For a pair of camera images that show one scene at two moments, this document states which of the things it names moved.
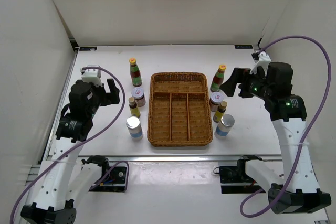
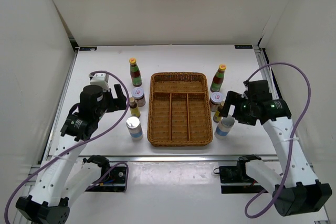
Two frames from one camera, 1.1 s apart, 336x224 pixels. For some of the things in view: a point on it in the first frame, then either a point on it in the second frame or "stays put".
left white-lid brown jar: (138, 93) stays put
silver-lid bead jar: (133, 123) stays put
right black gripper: (239, 75) -> (234, 98)
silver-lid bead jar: (222, 128) stays put
